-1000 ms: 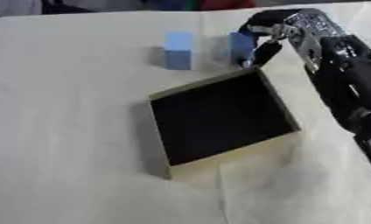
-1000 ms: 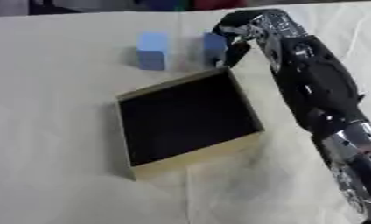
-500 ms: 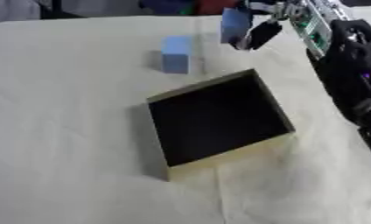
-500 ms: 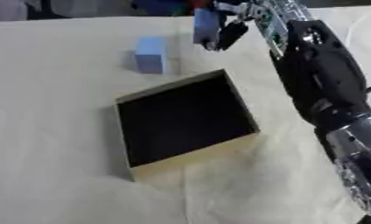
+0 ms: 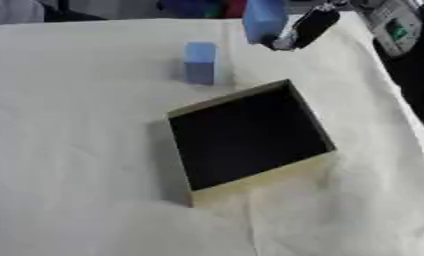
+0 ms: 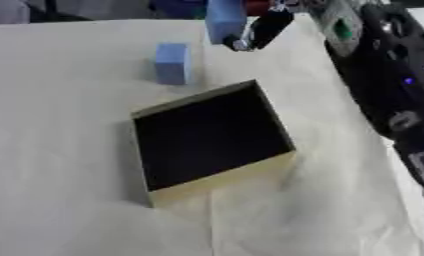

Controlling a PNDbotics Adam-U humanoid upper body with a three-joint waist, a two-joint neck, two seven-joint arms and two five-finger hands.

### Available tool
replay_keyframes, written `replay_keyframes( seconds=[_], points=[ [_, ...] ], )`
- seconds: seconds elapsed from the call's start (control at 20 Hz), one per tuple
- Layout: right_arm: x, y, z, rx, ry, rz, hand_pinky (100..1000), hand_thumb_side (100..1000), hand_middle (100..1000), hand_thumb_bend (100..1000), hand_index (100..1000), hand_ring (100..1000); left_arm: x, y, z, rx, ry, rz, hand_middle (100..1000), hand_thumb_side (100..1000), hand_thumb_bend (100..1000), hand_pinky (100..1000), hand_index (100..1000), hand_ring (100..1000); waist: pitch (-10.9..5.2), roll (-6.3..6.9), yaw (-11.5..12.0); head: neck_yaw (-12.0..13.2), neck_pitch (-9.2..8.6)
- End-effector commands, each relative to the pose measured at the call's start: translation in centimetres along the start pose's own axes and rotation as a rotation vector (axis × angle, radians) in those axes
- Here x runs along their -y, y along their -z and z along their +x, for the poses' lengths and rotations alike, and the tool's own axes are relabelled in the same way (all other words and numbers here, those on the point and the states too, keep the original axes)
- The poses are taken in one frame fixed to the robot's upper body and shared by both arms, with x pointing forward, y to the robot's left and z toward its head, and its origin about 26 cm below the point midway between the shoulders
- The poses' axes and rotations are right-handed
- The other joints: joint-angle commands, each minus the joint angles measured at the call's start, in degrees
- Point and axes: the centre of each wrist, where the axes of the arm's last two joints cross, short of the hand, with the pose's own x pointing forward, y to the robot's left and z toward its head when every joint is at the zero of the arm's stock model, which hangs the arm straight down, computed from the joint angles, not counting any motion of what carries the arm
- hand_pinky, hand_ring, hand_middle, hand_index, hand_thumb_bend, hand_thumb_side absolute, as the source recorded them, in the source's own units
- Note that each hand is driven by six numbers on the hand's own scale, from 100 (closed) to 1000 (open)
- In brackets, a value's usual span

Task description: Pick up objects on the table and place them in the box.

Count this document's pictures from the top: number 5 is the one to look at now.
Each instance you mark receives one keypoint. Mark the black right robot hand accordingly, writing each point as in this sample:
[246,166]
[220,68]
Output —
[312,26]

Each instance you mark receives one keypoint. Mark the blue rectangular block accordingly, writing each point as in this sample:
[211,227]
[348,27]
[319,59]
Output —
[200,62]
[263,18]

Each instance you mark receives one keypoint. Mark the tan box with black inside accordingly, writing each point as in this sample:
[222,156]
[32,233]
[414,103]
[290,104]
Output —
[247,140]

